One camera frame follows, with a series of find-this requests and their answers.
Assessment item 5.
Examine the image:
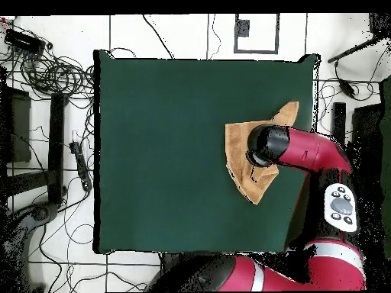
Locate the tan terry towel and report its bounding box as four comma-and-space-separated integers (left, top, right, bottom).
225, 101, 299, 205

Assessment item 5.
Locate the dark green table cloth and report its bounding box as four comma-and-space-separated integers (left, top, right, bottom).
92, 48, 322, 256

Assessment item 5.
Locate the black power strip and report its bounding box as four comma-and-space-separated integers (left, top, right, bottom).
69, 140, 93, 193

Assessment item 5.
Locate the black upright bar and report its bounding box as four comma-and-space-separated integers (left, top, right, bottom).
331, 101, 347, 144
47, 92, 66, 204

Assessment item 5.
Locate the dark grey square plate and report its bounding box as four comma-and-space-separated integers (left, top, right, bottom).
234, 18, 250, 38

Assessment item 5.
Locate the dark stand base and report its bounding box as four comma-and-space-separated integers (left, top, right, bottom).
0, 201, 60, 292

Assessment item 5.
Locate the black power adapter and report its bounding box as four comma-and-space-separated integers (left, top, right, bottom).
338, 79, 357, 99

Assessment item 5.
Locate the dark box panel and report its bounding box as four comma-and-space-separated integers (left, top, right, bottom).
348, 103, 386, 184
0, 85, 32, 164

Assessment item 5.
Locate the black tripod boom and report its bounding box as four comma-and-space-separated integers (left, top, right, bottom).
327, 12, 391, 64

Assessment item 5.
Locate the grey square frame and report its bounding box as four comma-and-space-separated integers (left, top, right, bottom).
234, 13, 280, 55

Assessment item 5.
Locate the long black cable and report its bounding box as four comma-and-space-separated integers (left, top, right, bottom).
141, 14, 176, 60

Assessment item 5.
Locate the black cable bundle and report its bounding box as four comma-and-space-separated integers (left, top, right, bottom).
18, 51, 95, 101

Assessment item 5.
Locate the black network switch box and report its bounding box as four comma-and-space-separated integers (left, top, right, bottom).
4, 27, 47, 56

